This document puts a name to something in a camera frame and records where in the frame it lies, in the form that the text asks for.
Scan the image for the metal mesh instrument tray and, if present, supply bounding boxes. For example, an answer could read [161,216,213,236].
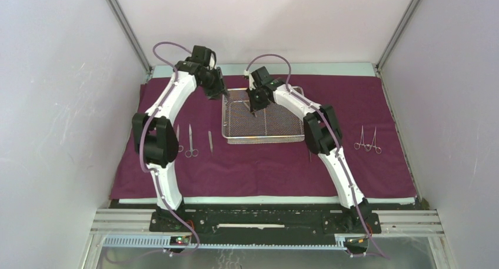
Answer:
[222,88,305,144]

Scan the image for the steel scalpel handle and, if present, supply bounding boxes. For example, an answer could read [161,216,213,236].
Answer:
[208,131,214,154]

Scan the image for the large steel ring scissors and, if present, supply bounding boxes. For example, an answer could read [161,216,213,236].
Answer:
[185,124,199,158]

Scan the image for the steel hemostat clamp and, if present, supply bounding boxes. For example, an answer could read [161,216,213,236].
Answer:
[354,125,371,152]

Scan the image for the steel surgical scissors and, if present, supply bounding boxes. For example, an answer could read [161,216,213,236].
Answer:
[175,125,184,152]

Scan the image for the steel surgical forceps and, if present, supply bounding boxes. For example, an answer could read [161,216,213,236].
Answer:
[370,127,382,154]

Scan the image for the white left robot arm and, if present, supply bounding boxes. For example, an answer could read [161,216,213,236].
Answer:
[132,45,227,232]

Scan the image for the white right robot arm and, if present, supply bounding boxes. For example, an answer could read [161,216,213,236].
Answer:
[244,67,372,233]

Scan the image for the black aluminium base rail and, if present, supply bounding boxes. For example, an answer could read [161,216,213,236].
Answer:
[90,209,446,255]

